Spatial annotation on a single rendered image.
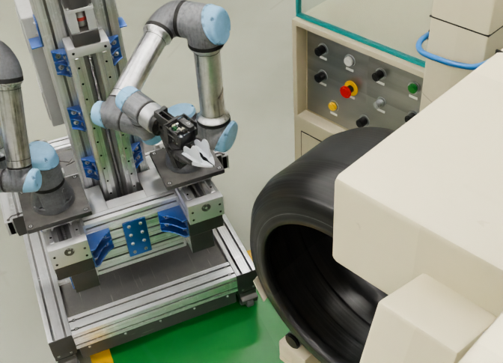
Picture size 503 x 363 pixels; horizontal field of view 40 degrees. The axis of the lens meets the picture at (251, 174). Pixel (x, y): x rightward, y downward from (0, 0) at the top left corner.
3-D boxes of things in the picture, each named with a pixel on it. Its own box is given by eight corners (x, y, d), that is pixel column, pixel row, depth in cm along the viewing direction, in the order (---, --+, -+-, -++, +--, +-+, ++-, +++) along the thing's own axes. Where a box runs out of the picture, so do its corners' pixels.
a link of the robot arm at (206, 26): (205, 133, 251) (189, -8, 216) (242, 142, 246) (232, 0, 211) (188, 152, 243) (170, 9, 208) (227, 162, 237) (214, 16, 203)
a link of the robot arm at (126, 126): (139, 120, 207) (126, 98, 198) (171, 128, 203) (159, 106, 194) (127, 141, 204) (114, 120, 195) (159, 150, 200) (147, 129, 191)
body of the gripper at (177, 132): (177, 136, 174) (147, 114, 180) (178, 161, 180) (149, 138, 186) (199, 123, 178) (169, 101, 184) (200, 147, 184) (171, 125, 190)
